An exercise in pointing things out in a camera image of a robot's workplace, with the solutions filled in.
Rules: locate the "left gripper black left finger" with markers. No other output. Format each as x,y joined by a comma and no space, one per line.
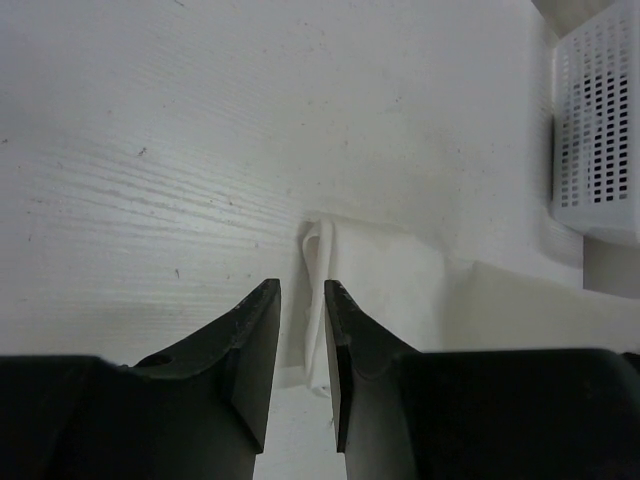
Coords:
202,404

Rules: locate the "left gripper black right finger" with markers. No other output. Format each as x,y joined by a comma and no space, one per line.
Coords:
370,427

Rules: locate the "white tank top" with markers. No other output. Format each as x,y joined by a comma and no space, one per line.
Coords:
438,303

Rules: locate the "white plastic basket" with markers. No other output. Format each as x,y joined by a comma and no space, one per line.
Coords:
596,126

